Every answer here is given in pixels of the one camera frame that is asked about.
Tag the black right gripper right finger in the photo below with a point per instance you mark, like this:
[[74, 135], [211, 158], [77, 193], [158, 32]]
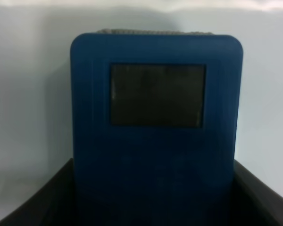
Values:
[[251, 202]]

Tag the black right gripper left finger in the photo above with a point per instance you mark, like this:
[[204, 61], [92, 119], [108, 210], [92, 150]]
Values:
[[53, 205]]

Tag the blue board eraser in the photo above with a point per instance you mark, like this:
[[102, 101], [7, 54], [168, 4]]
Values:
[[154, 128]]

